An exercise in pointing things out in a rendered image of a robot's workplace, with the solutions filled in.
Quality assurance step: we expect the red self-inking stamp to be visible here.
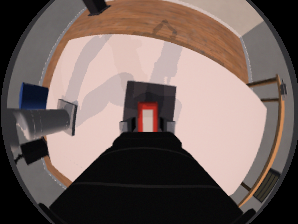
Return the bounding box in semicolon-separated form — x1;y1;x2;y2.
138;102;158;132

